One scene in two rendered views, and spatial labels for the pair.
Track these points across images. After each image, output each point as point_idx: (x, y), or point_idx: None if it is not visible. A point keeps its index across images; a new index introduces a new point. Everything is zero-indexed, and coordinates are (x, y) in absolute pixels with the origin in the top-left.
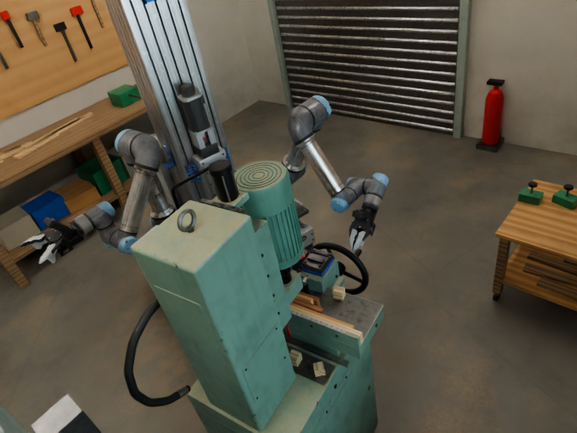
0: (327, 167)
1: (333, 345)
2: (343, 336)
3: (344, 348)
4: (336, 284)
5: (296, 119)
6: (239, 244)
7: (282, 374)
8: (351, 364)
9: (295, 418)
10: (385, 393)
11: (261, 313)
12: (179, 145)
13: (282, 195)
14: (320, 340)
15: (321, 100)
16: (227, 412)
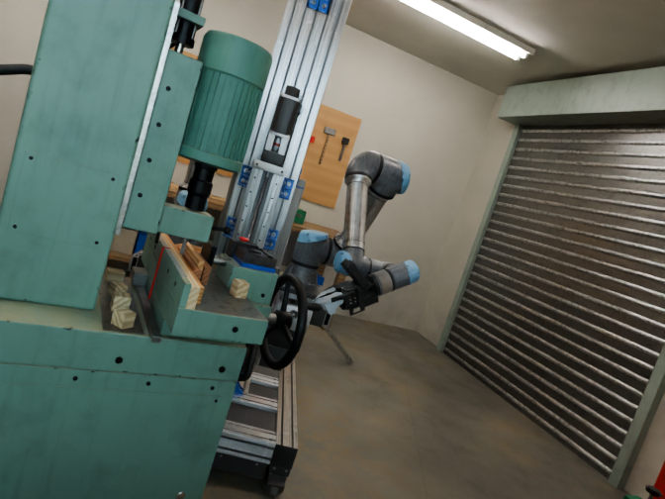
0: (358, 215)
1: (165, 308)
2: (178, 281)
3: (170, 310)
4: (253, 303)
5: (361, 154)
6: (139, 3)
7: (75, 261)
8: (171, 379)
9: (27, 316)
10: None
11: (108, 125)
12: (252, 141)
13: (238, 55)
14: (162, 300)
15: (404, 164)
16: None
